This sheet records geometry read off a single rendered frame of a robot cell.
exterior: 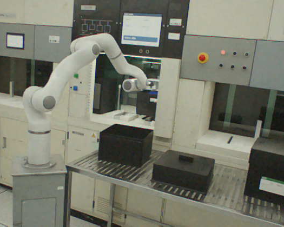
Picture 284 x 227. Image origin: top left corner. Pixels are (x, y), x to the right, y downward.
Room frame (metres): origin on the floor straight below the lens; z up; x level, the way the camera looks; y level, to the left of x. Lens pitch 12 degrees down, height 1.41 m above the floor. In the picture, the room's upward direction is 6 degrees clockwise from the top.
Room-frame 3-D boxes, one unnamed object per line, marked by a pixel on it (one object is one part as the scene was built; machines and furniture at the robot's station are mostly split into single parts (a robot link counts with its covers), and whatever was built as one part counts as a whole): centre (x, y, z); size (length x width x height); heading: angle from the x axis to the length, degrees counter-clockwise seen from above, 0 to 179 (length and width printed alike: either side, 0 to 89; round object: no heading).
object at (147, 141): (1.79, 0.07, 0.85); 0.28 x 0.28 x 0.17; 76
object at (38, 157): (1.55, 0.55, 0.85); 0.19 x 0.19 x 0.18
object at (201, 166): (1.54, -0.27, 0.83); 0.29 x 0.29 x 0.13; 70
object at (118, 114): (2.46, 0.16, 0.89); 0.22 x 0.21 x 0.04; 158
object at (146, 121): (2.35, -0.09, 0.89); 0.22 x 0.21 x 0.04; 158
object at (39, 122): (1.57, 0.57, 1.07); 0.19 x 0.12 x 0.24; 45
